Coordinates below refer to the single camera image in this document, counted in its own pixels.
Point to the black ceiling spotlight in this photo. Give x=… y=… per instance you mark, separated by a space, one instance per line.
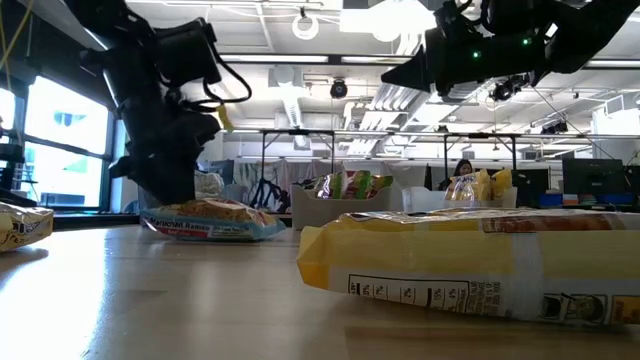
x=555 y=127
x=507 y=90

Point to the black chair frame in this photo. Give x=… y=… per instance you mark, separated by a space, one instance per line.
x=270 y=192

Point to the large bright window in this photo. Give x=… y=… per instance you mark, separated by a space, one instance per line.
x=50 y=125

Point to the yellow tape tag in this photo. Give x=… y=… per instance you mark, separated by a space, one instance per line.
x=225 y=119

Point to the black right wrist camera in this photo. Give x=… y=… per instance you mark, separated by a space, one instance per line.
x=455 y=22

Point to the person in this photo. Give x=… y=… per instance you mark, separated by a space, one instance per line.
x=463 y=167

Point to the black dome ceiling camera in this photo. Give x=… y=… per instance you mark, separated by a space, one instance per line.
x=339 y=90

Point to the blue box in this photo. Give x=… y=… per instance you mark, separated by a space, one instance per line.
x=615 y=199
x=550 y=200

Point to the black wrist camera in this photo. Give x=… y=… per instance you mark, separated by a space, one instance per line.
x=455 y=22
x=187 y=52

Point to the clear plastic bin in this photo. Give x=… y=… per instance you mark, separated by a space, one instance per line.
x=425 y=199

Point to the blue chair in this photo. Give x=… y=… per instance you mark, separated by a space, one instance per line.
x=134 y=207

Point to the black stand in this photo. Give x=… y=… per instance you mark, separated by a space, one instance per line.
x=10 y=152

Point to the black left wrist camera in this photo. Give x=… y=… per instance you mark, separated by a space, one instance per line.
x=187 y=52

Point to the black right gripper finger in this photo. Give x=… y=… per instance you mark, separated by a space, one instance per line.
x=412 y=72
x=417 y=89

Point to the blue-edged Maruchan ramen packet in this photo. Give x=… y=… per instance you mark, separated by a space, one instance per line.
x=209 y=184
x=210 y=225

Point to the white draped cloth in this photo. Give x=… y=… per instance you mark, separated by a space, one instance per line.
x=310 y=172
x=410 y=175

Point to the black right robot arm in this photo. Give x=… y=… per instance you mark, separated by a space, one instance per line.
x=590 y=30

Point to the ceiling light strip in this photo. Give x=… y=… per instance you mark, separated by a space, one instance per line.
x=612 y=64
x=375 y=59
x=275 y=59

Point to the white plastic bin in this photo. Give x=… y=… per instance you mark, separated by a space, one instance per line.
x=340 y=210

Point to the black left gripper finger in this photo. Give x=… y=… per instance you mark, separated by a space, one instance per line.
x=184 y=180
x=157 y=185

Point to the green-edged Maruchan ramen packet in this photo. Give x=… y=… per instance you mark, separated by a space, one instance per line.
x=330 y=186
x=382 y=181
x=359 y=184

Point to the yellow Maruchan ramen packet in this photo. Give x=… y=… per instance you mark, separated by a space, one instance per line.
x=425 y=255
x=462 y=189
x=500 y=184
x=25 y=225

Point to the black computer monitor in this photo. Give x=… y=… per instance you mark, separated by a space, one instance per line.
x=595 y=177

